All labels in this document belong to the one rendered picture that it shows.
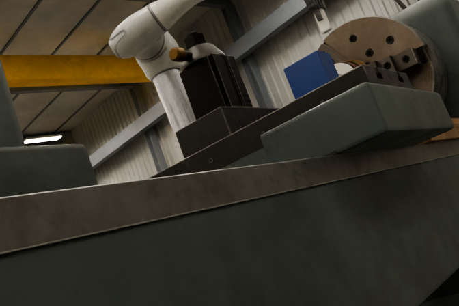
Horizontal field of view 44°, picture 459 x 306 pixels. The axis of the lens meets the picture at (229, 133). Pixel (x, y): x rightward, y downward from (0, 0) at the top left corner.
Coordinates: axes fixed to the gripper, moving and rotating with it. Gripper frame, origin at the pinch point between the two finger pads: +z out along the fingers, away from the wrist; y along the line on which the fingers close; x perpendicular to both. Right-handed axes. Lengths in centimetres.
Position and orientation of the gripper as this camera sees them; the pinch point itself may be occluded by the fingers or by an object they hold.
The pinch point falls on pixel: (322, 21)
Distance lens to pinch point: 171.5
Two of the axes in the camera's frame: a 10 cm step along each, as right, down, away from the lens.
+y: -5.6, 0.2, -8.2
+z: 3.4, 9.2, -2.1
